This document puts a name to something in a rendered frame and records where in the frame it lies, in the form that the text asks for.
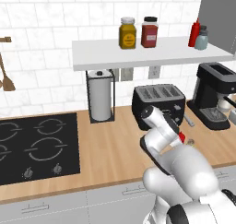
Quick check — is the red condiment bottle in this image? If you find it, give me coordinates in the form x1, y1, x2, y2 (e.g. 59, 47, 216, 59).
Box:
187, 18, 201, 48

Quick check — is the grey cabinet door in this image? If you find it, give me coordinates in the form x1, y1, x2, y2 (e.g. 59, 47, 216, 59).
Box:
196, 0, 236, 55

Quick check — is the white paper towel roll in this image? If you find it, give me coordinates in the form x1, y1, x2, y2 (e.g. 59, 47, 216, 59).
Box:
88, 70, 112, 122

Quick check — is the black toaster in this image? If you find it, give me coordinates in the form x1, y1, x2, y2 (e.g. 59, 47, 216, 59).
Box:
131, 83, 187, 132

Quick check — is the white shelf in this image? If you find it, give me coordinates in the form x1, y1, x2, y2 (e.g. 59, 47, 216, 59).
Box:
71, 36, 236, 72

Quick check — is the grey metal bar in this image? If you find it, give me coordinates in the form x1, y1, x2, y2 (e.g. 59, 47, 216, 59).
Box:
183, 114, 195, 128

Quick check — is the yellow spice jar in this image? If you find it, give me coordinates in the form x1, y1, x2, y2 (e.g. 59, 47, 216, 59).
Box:
118, 17, 137, 50

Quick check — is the red-brown spice jar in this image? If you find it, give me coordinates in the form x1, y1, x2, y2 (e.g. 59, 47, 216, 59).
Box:
140, 16, 159, 49

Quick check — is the grey drawer front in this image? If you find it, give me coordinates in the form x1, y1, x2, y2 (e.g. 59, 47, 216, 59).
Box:
86, 181, 155, 207
213, 165, 236, 185
0, 190, 89, 224

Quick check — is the hob knob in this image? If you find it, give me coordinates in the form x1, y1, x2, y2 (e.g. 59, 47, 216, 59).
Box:
52, 163, 63, 175
23, 167, 34, 178

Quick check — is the black hob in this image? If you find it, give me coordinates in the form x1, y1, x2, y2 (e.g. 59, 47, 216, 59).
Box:
0, 112, 82, 186

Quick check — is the black coffee machine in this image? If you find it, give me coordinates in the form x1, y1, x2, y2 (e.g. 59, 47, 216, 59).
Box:
186, 62, 236, 131

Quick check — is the white mug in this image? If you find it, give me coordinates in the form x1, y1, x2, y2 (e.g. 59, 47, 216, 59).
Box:
218, 98, 235, 113

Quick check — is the wooden spatula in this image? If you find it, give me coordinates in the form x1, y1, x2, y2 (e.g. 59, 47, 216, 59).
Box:
0, 52, 17, 92

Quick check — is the pale grey container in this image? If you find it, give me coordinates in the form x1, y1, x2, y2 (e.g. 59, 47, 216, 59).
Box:
229, 108, 236, 126

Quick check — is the grey wall outlet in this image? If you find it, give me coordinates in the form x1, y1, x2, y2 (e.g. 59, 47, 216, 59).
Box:
120, 67, 135, 82

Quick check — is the grey drawer handle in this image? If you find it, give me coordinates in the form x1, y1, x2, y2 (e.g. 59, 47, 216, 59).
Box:
215, 171, 230, 179
20, 203, 51, 214
121, 184, 148, 196

